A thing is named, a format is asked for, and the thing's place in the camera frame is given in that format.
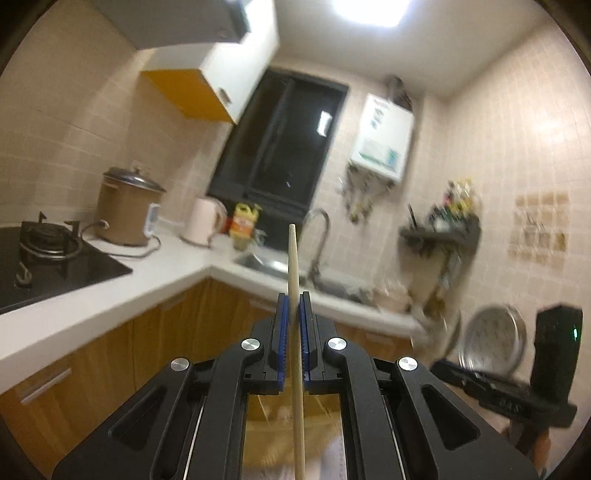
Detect steel sink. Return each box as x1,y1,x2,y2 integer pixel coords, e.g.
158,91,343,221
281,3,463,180
233,251,375,305

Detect ceiling light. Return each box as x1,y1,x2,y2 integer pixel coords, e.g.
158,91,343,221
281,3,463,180
331,0,413,28

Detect wooden chopstick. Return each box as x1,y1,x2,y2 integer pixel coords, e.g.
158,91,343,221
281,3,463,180
287,224,306,480

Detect yellow dish soap bottle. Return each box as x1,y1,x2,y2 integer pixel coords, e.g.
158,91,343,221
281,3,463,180
229,202,262,251

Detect grey range hood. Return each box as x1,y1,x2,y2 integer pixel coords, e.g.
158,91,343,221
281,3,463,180
102,0,252,51

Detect black gas stove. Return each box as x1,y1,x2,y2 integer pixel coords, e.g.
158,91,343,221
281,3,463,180
0,212,134,315

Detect wooden base cabinets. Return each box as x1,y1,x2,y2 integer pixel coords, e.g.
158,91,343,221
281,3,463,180
0,277,416,476

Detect white and orange wall cabinet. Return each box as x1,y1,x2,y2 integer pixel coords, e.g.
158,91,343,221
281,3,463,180
141,0,281,124

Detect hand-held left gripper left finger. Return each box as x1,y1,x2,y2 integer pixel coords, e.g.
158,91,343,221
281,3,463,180
52,292,293,480

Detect white wall water heater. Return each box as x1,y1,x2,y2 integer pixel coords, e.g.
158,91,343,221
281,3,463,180
348,92,415,183

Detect dark framed window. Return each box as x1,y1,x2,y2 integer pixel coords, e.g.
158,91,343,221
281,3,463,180
209,67,349,252

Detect metal kitchen faucet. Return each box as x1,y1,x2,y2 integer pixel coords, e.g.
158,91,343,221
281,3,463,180
302,209,331,284

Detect brown rice cooker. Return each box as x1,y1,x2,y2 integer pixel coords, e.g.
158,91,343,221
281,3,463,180
96,167,167,247

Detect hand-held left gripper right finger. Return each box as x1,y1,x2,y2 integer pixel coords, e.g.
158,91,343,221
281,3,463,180
299,292,539,480

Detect metal exhaust pipe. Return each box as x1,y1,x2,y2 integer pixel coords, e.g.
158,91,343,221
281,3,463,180
385,74,413,112

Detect round metal steamer tray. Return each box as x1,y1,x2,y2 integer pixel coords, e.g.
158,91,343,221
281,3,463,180
457,305,528,377

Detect row of condiment bottles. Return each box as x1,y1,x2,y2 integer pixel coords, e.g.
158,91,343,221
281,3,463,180
431,178,478,232

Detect water heater pipes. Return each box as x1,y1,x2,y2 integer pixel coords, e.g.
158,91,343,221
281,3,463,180
339,164,398,222

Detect rice cooker power cord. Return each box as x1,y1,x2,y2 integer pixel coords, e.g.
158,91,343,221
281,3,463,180
81,220,162,258

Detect grey wall rack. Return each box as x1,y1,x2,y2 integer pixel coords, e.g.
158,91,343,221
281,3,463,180
399,217,482,259

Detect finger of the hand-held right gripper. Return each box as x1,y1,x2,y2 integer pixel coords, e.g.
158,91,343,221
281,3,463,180
431,359,533,411

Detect white electric kettle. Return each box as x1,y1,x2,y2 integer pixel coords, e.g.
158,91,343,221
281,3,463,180
181,196,228,247

